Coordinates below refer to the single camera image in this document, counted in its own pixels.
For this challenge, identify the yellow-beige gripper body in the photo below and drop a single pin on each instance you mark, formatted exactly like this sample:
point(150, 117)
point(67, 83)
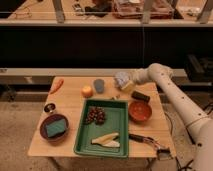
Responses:
point(128, 87)

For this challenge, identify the grey-white towel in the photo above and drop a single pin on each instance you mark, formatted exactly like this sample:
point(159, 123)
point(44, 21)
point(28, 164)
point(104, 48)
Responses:
point(121, 79)

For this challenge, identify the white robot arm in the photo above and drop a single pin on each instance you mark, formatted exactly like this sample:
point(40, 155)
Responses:
point(197, 122)

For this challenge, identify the grey plastic cup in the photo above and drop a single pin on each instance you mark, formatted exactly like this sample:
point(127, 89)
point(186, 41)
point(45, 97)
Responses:
point(99, 85)

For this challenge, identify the black rectangular block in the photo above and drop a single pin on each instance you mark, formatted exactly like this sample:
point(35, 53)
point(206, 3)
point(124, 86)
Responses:
point(140, 96)

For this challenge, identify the small object near tray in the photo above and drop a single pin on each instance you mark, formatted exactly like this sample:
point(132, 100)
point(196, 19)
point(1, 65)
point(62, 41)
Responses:
point(115, 97)

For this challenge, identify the orange-red bowl right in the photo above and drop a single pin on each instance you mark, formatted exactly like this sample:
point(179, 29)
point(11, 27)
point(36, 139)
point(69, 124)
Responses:
point(139, 111)

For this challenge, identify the green plastic tray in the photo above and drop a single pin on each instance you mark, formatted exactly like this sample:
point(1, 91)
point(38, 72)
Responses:
point(116, 114)

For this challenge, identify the bunch of dark grapes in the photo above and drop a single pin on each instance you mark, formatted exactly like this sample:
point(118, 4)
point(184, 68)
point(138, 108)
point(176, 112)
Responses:
point(96, 115)

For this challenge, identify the orange-yellow apple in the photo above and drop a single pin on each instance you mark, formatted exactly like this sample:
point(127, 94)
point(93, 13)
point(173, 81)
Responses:
point(87, 91)

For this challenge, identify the wooden table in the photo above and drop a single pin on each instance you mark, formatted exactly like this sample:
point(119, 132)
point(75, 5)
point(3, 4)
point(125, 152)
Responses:
point(69, 101)

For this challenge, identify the peeled banana pieces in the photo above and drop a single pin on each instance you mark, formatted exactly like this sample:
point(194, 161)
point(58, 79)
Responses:
point(107, 140)

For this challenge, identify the orange carrot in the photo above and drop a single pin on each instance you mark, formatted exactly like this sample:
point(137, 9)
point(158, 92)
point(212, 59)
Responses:
point(56, 86)

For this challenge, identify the small metal tin can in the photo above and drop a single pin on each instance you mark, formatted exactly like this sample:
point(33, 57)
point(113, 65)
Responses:
point(50, 108)

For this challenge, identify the dark red bowl left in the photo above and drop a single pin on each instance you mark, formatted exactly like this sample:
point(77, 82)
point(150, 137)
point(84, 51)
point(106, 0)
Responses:
point(49, 120)

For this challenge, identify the teal green sponge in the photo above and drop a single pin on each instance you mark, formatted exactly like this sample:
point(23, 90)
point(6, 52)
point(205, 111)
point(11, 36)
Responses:
point(56, 127)

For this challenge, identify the black-handled brush tool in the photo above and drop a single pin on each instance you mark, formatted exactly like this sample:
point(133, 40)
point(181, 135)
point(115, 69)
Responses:
point(162, 152)

